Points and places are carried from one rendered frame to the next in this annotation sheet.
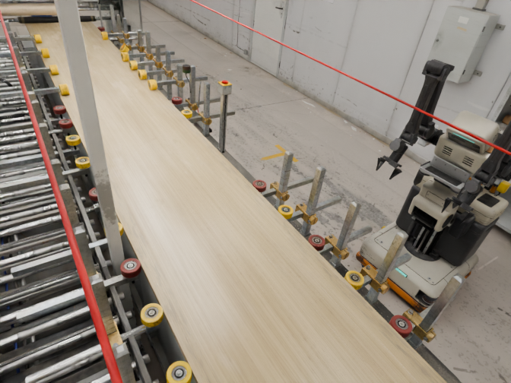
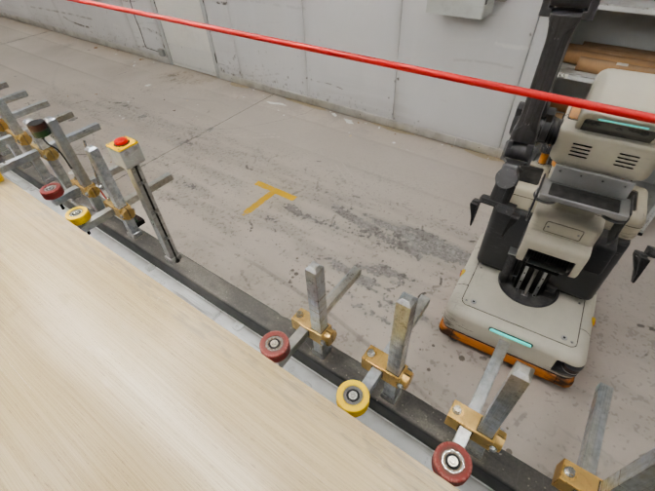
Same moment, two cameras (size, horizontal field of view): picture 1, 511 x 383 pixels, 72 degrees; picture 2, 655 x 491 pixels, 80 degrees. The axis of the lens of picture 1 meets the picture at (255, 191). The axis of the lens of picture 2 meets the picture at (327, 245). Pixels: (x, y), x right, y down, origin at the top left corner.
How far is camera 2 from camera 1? 1.05 m
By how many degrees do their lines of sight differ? 14
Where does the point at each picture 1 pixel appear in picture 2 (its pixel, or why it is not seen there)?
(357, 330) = not seen: outside the picture
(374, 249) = (469, 318)
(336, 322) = not seen: outside the picture
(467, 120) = (622, 88)
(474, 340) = (639, 392)
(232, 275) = not seen: outside the picture
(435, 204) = (563, 238)
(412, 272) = (538, 337)
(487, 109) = (524, 47)
